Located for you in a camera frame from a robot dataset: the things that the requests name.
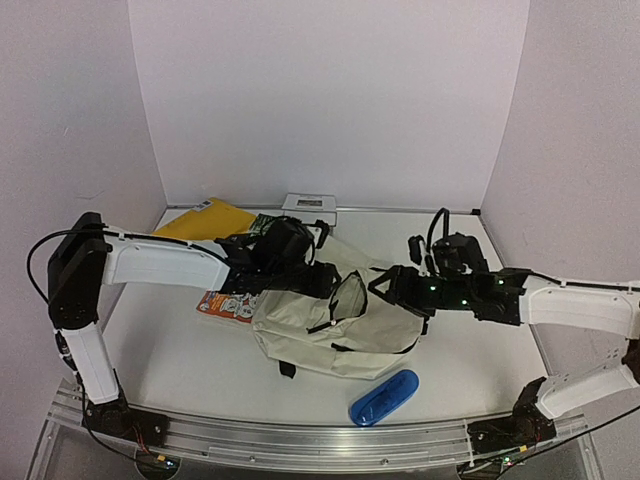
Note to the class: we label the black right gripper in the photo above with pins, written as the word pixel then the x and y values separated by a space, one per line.
pixel 400 288

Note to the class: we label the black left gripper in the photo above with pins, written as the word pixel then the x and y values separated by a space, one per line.
pixel 321 287

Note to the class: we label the beige canvas student bag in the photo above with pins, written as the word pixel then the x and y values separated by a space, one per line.
pixel 352 334

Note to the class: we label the blue pencil case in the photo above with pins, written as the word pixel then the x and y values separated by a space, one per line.
pixel 384 399

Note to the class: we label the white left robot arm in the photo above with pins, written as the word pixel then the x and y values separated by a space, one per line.
pixel 90 256

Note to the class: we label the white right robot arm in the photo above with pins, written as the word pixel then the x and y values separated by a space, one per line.
pixel 607 307

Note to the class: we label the dark Three Days book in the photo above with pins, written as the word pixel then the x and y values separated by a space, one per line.
pixel 262 224

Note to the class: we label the white box with photo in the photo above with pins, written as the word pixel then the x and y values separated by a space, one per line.
pixel 310 208

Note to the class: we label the yellow hardcover book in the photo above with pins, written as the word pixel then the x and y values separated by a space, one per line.
pixel 209 220

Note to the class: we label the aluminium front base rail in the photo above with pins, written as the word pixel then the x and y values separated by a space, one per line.
pixel 305 448

